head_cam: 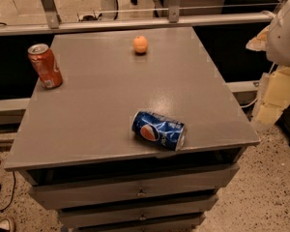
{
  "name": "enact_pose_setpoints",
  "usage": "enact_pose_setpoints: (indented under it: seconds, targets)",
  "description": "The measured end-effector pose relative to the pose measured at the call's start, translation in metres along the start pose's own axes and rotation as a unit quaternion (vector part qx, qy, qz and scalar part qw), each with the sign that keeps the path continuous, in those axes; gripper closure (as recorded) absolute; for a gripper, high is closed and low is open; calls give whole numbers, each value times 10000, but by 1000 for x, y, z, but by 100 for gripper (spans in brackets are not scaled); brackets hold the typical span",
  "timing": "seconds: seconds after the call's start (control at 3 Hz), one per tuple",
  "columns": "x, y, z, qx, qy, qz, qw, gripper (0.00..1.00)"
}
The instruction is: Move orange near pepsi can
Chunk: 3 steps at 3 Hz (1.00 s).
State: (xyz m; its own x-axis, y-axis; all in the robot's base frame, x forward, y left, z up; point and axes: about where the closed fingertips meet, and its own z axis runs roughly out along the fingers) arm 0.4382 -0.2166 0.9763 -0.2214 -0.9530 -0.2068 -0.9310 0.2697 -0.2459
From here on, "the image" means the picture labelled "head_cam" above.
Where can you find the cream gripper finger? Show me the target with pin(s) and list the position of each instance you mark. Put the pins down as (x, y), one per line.
(273, 96)
(259, 42)

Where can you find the orange fruit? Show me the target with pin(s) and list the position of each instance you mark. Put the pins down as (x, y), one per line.
(140, 44)

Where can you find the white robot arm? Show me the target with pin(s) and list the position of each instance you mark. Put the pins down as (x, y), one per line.
(275, 41)

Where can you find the blue pepsi can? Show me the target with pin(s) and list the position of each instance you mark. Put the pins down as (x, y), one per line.
(158, 129)

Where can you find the red coca-cola can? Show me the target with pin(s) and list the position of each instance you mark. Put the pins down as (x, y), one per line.
(45, 64)

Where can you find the top grey drawer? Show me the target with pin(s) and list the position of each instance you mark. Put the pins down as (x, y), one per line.
(132, 187)

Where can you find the grey drawer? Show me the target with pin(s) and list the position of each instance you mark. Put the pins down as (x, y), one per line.
(149, 225)
(138, 210)
(132, 187)

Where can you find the grey drawer cabinet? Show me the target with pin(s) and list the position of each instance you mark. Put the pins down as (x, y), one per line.
(81, 131)

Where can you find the floor power outlet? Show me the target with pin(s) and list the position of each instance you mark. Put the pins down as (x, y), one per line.
(86, 17)

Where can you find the bottom grey drawer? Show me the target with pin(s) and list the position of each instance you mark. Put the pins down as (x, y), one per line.
(149, 225)

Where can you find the middle grey drawer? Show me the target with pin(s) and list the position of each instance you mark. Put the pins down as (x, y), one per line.
(138, 210)

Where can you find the white shoe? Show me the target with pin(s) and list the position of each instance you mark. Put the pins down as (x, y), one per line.
(7, 225)

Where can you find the grey metal rail frame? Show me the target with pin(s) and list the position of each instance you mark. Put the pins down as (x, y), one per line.
(30, 17)

